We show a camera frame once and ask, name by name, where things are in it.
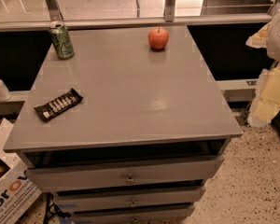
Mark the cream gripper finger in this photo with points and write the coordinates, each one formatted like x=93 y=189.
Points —
x=266 y=104
x=258 y=39

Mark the red apple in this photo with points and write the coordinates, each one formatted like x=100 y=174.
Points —
x=158 y=38

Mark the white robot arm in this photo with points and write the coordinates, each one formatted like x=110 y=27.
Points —
x=273 y=38

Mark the black rxbar chocolate wrapper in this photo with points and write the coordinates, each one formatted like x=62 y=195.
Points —
x=59 y=105

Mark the green soda can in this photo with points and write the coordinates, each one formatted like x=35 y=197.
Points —
x=61 y=40

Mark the white cardboard box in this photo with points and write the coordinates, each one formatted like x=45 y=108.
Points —
x=17 y=191

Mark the grey metal railing frame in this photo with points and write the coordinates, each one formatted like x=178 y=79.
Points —
x=37 y=14

